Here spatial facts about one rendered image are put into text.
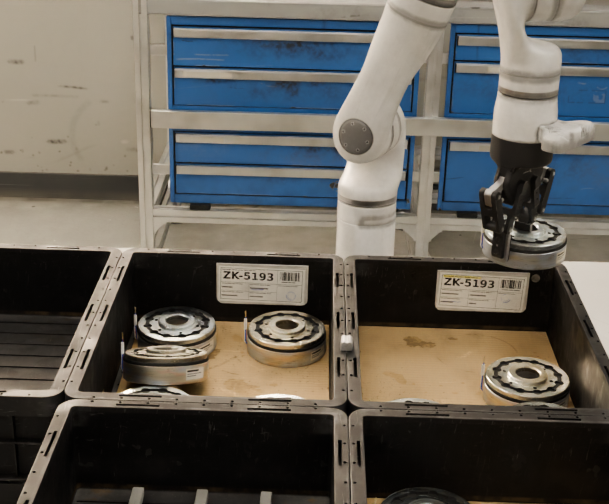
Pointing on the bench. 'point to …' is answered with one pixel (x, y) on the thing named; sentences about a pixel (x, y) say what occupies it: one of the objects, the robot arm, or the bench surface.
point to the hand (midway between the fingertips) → (511, 242)
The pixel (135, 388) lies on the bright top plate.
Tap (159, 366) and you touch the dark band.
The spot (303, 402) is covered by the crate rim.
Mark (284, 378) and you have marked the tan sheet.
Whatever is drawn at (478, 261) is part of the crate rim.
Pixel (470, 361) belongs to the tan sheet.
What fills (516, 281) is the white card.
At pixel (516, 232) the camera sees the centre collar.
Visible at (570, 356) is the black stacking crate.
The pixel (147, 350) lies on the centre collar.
